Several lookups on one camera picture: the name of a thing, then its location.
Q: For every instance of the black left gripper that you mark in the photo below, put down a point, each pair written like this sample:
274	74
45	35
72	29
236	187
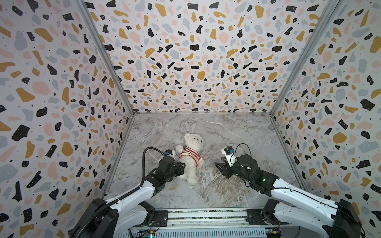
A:
179	165

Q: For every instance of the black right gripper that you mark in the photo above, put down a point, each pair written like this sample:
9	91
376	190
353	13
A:
227	167

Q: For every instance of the red white striped knit sweater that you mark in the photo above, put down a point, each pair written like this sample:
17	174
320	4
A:
190	152

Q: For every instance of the white plush teddy bear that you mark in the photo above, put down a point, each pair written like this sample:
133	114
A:
196	142

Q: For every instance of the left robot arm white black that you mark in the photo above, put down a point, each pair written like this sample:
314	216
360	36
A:
109	218

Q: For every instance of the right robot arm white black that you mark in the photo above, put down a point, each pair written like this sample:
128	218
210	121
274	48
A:
289	204

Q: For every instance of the white ribbed vent strip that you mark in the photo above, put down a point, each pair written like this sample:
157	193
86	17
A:
207	233

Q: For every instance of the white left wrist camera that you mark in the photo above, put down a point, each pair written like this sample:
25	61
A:
170	153

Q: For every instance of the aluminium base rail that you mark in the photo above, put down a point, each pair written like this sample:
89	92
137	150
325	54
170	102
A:
234	216

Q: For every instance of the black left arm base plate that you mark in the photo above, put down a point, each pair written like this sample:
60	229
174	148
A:
156	219

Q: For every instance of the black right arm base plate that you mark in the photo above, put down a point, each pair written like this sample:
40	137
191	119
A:
260	217

